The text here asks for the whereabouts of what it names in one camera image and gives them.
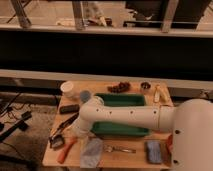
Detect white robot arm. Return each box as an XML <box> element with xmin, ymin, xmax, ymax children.
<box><xmin>72</xmin><ymin>96</ymin><xmax>213</xmax><ymax>171</ymax></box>

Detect grey blue cup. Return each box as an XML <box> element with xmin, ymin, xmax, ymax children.
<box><xmin>79</xmin><ymin>90</ymin><xmax>91</xmax><ymax>103</ymax></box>

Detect small metal cup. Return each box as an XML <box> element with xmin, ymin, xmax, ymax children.
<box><xmin>140</xmin><ymin>82</ymin><xmax>151</xmax><ymax>91</ymax></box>

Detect white plastic cup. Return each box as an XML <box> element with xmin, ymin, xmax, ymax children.
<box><xmin>60</xmin><ymin>81</ymin><xmax>75</xmax><ymax>98</ymax></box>

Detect bunch of dark grapes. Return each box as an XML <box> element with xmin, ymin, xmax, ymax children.
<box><xmin>107</xmin><ymin>82</ymin><xmax>130</xmax><ymax>93</ymax></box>

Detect black brush block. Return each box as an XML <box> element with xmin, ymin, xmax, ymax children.
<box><xmin>59</xmin><ymin>104</ymin><xmax>80</xmax><ymax>114</ymax></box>

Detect green plastic tray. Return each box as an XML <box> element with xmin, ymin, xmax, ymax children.
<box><xmin>91</xmin><ymin>93</ymin><xmax>149</xmax><ymax>137</ymax></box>

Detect metal fork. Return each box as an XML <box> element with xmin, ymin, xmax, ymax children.
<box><xmin>104</xmin><ymin>145</ymin><xmax>136</xmax><ymax>153</ymax></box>

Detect wooden table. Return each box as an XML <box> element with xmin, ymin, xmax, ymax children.
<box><xmin>42</xmin><ymin>81</ymin><xmax>173</xmax><ymax>170</ymax></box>

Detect grey cloth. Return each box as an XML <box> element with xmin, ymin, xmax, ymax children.
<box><xmin>80</xmin><ymin>138</ymin><xmax>103</xmax><ymax>168</ymax></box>

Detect blue sponge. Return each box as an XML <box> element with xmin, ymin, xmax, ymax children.
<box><xmin>145</xmin><ymin>140</ymin><xmax>163</xmax><ymax>164</ymax></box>

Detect red bowl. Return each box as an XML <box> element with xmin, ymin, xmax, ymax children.
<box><xmin>166</xmin><ymin>135</ymin><xmax>173</xmax><ymax>154</ymax></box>

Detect black handled tongs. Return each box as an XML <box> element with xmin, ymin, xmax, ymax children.
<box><xmin>51</xmin><ymin>113</ymin><xmax>79</xmax><ymax>137</ymax></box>

